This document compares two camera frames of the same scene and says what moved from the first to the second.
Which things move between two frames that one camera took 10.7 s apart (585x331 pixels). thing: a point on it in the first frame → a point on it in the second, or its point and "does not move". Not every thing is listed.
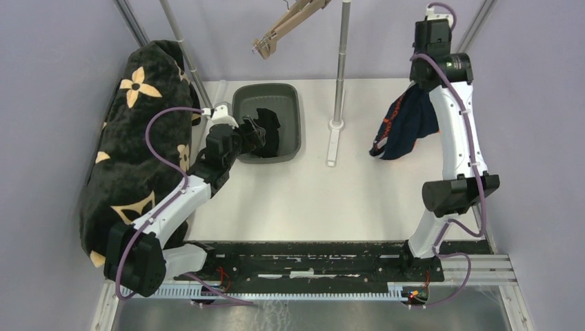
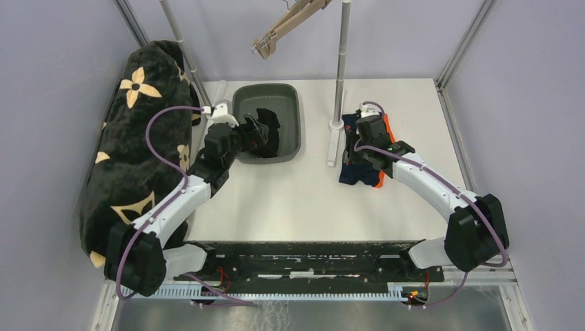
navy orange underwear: (409, 117) → (351, 172)
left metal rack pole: (185, 51) does not move
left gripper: (255, 138) does not move
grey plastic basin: (283, 98) does not move
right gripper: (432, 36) → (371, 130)
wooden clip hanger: (299, 12) does not move
